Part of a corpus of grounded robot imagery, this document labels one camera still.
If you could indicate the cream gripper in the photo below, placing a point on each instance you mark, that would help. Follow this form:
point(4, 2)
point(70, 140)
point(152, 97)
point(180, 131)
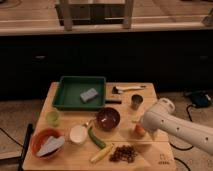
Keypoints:
point(153, 134)

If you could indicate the orange red apple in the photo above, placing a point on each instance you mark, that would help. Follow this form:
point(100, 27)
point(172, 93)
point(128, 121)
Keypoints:
point(139, 130)

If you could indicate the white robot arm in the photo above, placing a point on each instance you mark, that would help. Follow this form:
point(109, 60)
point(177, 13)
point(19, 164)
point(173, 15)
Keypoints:
point(159, 116)

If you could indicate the metal cup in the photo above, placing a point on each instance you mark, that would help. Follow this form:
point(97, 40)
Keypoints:
point(136, 101)

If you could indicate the white paper cup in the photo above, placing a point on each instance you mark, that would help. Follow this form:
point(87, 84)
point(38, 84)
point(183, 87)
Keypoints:
point(78, 134)

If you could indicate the green plastic cup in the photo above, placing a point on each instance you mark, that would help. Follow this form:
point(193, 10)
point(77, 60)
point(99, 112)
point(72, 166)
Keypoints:
point(52, 118)

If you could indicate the bunch of dark grapes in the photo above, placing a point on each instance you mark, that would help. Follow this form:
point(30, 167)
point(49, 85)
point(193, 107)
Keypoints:
point(123, 153)

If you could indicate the dark red bowl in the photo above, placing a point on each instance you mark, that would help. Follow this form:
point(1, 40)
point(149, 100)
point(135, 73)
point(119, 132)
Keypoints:
point(107, 118)

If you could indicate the yellow corn cob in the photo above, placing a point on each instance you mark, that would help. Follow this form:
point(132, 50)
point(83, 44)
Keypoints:
point(101, 154)

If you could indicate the dark blue object on floor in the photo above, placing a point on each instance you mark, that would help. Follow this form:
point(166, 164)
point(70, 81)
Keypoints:
point(201, 99)

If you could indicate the black marker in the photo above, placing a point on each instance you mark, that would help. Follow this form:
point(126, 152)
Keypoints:
point(113, 102)

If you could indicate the green cucumber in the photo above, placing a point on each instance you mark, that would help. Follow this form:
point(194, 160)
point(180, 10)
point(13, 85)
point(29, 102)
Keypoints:
point(101, 144)

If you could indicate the metal spoon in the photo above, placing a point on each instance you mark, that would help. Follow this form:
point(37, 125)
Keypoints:
point(89, 123)

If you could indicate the grey blue sponge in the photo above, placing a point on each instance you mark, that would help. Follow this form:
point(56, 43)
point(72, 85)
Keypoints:
point(88, 95)

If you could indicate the green plastic tray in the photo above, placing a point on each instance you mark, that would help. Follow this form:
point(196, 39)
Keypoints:
point(67, 96)

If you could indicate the grey folded cloth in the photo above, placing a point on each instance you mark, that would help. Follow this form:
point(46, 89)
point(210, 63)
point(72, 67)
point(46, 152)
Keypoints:
point(50, 145)

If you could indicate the orange bowl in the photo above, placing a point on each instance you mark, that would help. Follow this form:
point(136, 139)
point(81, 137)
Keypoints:
point(40, 138)

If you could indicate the brush with pale handle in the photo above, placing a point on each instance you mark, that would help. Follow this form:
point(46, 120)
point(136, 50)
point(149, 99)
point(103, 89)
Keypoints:
point(121, 89)

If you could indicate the black chair frame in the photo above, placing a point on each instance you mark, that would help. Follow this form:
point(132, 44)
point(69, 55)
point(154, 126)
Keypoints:
point(17, 157)

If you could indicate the wooden stool frame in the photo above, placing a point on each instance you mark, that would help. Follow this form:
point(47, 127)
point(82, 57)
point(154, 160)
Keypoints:
point(94, 13)

